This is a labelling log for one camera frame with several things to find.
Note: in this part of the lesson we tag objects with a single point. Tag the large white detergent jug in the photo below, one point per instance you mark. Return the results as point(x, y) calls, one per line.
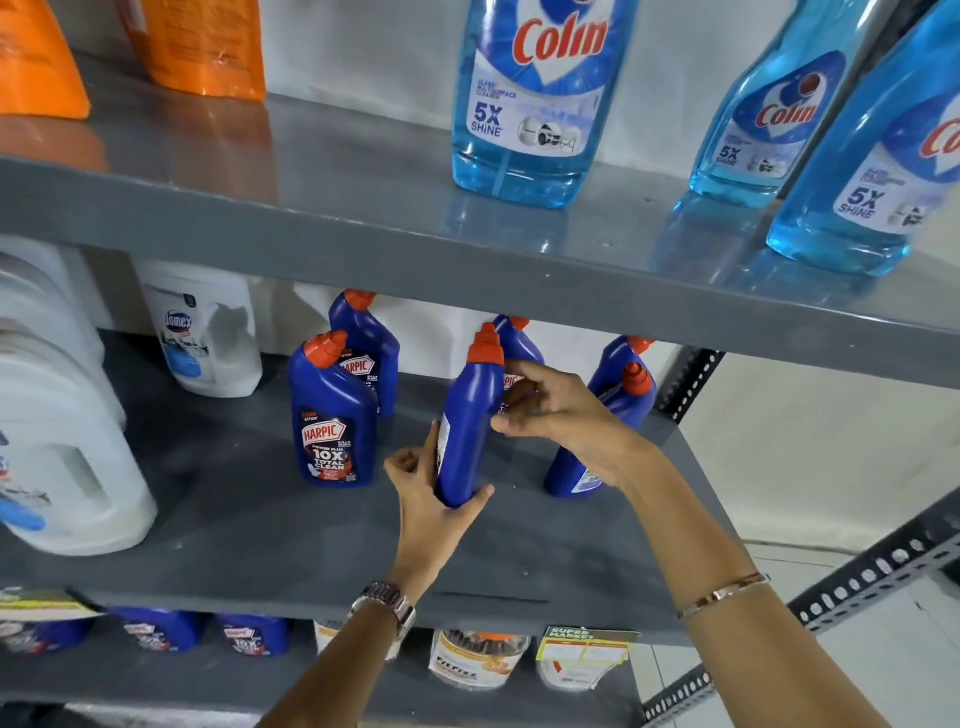
point(67, 465)
point(37, 300)

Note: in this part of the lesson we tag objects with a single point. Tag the blue glass cleaner bottle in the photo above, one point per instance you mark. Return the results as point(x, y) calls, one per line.
point(772, 112)
point(862, 187)
point(529, 112)

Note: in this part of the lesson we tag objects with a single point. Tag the orange refill pouch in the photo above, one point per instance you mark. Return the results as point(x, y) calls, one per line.
point(34, 60)
point(202, 45)

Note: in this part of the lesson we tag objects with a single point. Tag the white jar orange label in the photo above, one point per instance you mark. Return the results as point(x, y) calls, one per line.
point(476, 660)

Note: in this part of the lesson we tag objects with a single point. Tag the person's left hand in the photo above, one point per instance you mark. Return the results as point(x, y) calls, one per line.
point(424, 529)

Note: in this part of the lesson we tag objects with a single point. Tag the silver wristwatch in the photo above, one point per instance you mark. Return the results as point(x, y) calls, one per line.
point(386, 602)

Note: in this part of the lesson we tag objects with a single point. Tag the person's left thumb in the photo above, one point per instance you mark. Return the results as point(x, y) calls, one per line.
point(471, 502)

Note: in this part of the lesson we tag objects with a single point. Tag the blue toilet cleaner bottle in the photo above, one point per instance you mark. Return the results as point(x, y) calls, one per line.
point(45, 636)
point(161, 628)
point(574, 471)
point(521, 346)
point(466, 427)
point(371, 337)
point(251, 636)
point(611, 367)
point(334, 427)

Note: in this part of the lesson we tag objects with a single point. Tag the person's right forearm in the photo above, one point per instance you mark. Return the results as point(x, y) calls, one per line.
point(735, 600)

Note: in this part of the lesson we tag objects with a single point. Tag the white bottle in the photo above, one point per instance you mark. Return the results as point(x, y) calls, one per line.
point(326, 634)

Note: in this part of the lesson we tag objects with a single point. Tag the green yellow price tag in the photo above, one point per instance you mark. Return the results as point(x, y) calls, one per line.
point(41, 604)
point(585, 649)

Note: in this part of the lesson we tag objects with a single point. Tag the person's left forearm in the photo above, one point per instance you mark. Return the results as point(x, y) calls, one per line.
point(341, 675)

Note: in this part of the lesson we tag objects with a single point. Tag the small white bleach jug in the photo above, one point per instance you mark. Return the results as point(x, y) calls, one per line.
point(202, 330)

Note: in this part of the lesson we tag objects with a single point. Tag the person's right thumb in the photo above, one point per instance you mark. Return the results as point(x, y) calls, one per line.
point(521, 426)

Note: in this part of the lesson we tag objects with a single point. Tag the perforated grey metal upright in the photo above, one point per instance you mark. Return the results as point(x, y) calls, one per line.
point(862, 581)
point(690, 382)

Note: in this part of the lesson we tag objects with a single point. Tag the person's right hand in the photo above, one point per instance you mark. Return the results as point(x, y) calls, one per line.
point(581, 427)

